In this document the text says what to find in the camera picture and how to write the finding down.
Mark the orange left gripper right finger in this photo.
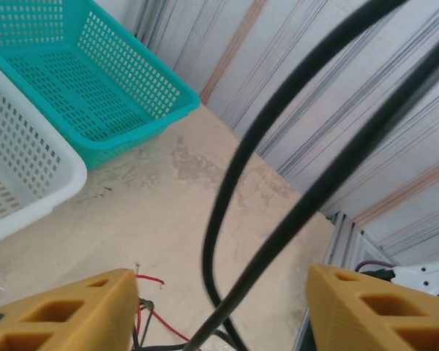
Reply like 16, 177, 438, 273
307, 263, 439, 351

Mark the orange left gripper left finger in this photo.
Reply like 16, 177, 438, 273
0, 268, 138, 351

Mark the black cable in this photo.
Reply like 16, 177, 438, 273
182, 0, 439, 351
130, 298, 242, 351

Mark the red cable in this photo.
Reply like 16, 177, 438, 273
135, 273, 193, 343

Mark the white plastic basket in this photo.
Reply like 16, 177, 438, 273
0, 56, 88, 248

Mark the teal plastic basket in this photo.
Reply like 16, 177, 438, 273
0, 0, 201, 171

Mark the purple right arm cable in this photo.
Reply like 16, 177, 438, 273
353, 257, 398, 273

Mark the aluminium table frame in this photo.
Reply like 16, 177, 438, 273
292, 210, 402, 351

